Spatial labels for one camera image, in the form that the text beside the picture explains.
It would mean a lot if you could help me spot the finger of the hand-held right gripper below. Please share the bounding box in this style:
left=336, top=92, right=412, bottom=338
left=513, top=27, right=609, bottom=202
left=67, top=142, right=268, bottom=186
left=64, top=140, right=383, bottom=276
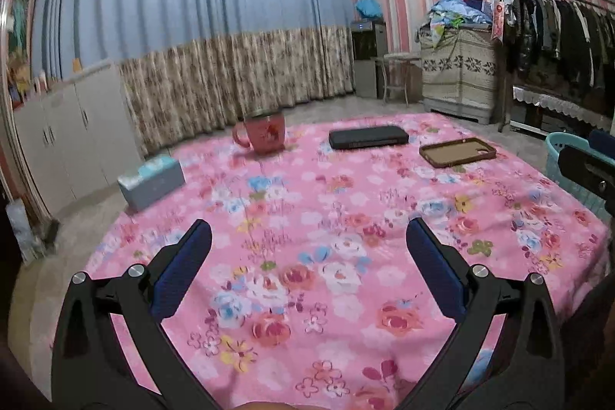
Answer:
left=589, top=130, right=615, bottom=153
left=557, top=145, right=615, bottom=219

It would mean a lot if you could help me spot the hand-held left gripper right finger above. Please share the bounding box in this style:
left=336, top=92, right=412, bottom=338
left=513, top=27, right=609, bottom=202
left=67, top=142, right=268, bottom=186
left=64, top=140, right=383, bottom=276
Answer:
left=406, top=217, right=565, bottom=410

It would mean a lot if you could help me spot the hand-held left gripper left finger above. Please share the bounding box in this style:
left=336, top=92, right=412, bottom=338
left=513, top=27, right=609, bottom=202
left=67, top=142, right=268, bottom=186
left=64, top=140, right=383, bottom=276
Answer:
left=50, top=219, right=222, bottom=410

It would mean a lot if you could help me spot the light blue plastic basket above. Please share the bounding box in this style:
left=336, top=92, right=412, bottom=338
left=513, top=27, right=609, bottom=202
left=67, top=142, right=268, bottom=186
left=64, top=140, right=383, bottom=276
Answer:
left=545, top=131, right=615, bottom=223

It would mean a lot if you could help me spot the white lace cloth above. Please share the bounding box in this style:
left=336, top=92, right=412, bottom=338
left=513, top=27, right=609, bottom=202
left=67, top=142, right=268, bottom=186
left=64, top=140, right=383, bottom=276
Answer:
left=512, top=84, right=615, bottom=119

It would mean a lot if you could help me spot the low dark cabinet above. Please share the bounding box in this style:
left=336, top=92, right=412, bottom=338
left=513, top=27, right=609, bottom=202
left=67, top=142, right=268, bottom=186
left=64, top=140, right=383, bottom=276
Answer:
left=509, top=84, right=615, bottom=142

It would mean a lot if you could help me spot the blue tissue box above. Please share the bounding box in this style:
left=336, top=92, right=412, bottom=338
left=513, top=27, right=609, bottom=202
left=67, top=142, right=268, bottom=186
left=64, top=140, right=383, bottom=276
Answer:
left=118, top=154, right=186, bottom=211

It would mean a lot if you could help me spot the metal clothes rack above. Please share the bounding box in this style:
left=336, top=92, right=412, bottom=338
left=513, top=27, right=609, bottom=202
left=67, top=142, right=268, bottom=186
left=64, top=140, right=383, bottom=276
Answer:
left=495, top=0, right=615, bottom=132

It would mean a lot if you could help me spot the row of hanging clothes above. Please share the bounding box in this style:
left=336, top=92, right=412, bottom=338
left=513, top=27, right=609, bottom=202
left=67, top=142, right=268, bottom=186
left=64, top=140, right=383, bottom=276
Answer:
left=504, top=0, right=615, bottom=84

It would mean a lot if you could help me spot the brown phone case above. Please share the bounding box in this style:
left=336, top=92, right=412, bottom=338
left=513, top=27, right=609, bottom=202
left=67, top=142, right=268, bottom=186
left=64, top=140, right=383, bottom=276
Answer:
left=419, top=137, right=498, bottom=168

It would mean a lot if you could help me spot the pink floral tablecloth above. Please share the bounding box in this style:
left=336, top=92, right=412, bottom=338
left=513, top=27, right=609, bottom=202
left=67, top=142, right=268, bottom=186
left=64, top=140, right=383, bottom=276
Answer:
left=81, top=111, right=611, bottom=410

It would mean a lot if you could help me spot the black flat case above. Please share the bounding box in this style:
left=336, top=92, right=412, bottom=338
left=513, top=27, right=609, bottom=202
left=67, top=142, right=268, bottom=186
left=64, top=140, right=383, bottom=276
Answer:
left=328, top=125, right=410, bottom=150

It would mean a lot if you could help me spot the pink mug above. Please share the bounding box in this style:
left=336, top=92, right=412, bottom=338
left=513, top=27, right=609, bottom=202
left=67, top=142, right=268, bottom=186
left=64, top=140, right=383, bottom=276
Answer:
left=232, top=112, right=288, bottom=155

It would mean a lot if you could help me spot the pink hanging bag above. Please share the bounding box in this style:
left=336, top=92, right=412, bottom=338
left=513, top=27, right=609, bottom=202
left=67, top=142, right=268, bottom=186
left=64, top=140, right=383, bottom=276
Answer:
left=490, top=0, right=510, bottom=42

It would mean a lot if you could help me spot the cabinet under patterned cloth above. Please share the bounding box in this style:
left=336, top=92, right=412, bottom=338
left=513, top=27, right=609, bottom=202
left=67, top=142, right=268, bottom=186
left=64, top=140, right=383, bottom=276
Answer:
left=417, top=26, right=500, bottom=125

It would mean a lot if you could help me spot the silver bag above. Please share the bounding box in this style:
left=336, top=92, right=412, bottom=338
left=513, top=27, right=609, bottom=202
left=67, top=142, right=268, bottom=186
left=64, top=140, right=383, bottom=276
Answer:
left=6, top=201, right=49, bottom=264

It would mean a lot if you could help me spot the white cabinet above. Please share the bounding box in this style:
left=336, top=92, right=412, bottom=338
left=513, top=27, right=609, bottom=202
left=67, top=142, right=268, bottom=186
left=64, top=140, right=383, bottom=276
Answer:
left=12, top=61, right=145, bottom=219

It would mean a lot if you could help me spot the pile of clothes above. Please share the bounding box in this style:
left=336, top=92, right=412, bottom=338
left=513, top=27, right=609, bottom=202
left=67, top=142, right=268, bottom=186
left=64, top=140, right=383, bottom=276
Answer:
left=417, top=0, right=500, bottom=38

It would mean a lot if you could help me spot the grey water dispenser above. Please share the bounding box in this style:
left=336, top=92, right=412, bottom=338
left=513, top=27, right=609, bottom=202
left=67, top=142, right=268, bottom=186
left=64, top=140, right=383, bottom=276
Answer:
left=351, top=20, right=387, bottom=100

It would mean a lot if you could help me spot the small glass table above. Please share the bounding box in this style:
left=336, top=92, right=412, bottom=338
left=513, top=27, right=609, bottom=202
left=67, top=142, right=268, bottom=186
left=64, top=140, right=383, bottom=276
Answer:
left=374, top=52, right=424, bottom=106

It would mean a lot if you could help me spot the blue covered water bottle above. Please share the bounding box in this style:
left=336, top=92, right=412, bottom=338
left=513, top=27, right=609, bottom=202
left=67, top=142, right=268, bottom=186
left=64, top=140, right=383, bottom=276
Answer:
left=354, top=0, right=382, bottom=21

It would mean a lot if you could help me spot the wall poster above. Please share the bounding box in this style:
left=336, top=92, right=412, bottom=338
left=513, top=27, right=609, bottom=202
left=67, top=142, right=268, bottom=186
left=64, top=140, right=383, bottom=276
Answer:
left=7, top=0, right=32, bottom=70

